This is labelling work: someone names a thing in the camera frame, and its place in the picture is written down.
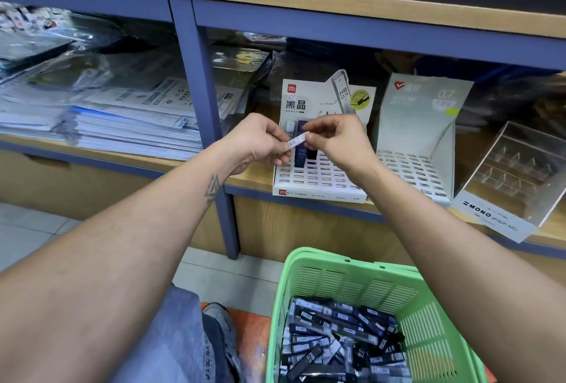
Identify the single lead case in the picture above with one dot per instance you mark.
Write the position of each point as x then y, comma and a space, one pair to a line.
296, 139

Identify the person's right hand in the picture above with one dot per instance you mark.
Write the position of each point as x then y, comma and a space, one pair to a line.
343, 141

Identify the white display box red label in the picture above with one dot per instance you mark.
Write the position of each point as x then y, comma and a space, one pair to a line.
318, 184

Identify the green plastic basket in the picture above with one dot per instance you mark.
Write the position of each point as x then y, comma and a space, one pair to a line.
371, 277

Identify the person's right forearm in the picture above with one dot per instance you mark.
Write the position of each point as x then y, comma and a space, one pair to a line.
469, 281

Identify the pile of lead cases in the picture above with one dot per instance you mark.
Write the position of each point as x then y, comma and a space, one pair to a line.
345, 343

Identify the pale green display box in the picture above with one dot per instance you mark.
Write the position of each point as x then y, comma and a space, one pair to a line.
424, 113

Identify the person's left forearm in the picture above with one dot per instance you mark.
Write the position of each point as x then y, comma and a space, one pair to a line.
106, 281

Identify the colourful printed mat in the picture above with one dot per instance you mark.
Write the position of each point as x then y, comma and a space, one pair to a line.
256, 347

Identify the person's left hand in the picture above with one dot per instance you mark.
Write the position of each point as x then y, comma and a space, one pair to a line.
256, 141

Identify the grey sneaker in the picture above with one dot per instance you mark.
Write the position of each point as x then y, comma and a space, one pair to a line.
223, 343

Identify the clear plastic display box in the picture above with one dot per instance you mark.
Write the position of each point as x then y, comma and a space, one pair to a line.
513, 179

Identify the stack of wrapped paper packs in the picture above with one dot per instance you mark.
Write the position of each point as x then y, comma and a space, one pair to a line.
133, 108

